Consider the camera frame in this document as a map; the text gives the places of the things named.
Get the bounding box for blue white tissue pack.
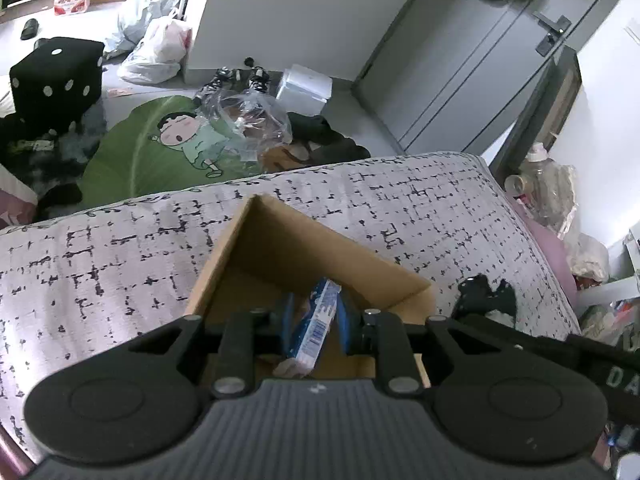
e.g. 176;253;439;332
273;278;342;379

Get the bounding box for black soft object on sofa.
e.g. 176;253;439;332
451;274;518;327

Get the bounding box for brown cardboard box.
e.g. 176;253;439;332
186;196;434;382

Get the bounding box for white black patterned sofa cover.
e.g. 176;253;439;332
1;153;578;457

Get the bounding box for pink cushion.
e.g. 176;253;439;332
508;197;577;307

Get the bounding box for black clothes on floor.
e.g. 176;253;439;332
288;113;371;166

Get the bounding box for paper cup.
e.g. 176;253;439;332
504;174;532;197

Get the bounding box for green cartoon leaf rug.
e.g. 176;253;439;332
79;96;262;209

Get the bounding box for clear plastic bag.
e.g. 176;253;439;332
194;84;293;162

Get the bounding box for crumpled beige plastic bag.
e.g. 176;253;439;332
546;162;610;283

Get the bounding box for clear plastic bottle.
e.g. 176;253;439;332
521;142;561;224

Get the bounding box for white square box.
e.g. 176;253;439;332
276;64;333;116

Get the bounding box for pink patterned pillow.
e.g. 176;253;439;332
0;166;38;229

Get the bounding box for grey door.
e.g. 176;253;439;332
356;0;598;154

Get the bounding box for dark framed board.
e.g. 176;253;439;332
489;47;582;185

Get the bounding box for black dice ottoman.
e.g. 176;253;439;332
9;37;104;134

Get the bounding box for pale blue plastic bag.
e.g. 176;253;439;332
103;0;180;60

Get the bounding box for black slipper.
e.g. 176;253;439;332
21;18;39;41

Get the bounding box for metal door handle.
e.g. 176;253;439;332
533;11;572;56

